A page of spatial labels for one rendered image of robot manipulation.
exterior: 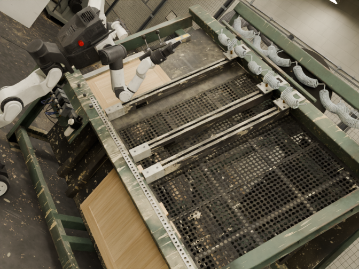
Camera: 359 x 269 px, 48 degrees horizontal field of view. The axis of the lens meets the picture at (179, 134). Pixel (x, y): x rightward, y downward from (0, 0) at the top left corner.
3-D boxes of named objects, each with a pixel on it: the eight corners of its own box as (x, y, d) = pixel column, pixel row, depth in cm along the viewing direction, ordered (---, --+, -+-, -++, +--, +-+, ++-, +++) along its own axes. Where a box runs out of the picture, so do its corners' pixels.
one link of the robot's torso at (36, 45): (28, 55, 245) (53, 40, 246) (23, 45, 252) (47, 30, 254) (53, 85, 267) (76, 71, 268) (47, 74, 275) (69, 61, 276)
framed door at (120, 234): (82, 206, 301) (79, 205, 300) (128, 154, 288) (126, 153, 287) (130, 316, 246) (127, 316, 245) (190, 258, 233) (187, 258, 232)
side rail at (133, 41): (76, 68, 340) (71, 57, 332) (189, 23, 367) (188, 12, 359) (78, 71, 336) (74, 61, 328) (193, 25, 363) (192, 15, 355)
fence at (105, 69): (83, 79, 320) (82, 75, 317) (188, 36, 344) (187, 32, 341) (85, 82, 317) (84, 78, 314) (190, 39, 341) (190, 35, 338)
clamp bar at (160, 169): (141, 175, 253) (134, 151, 235) (294, 101, 283) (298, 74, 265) (148, 186, 247) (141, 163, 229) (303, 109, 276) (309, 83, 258)
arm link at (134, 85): (145, 81, 265) (130, 104, 271) (142, 76, 273) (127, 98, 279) (132, 74, 260) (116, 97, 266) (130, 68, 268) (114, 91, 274)
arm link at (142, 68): (151, 62, 257) (140, 79, 261) (156, 62, 266) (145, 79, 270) (143, 56, 258) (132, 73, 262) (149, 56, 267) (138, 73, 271)
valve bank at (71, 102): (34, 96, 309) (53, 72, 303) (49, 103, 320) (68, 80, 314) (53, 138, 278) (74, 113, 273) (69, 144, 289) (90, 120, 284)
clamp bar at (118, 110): (105, 114, 292) (96, 89, 274) (242, 54, 321) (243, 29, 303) (110, 123, 285) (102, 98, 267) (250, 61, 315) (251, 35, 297)
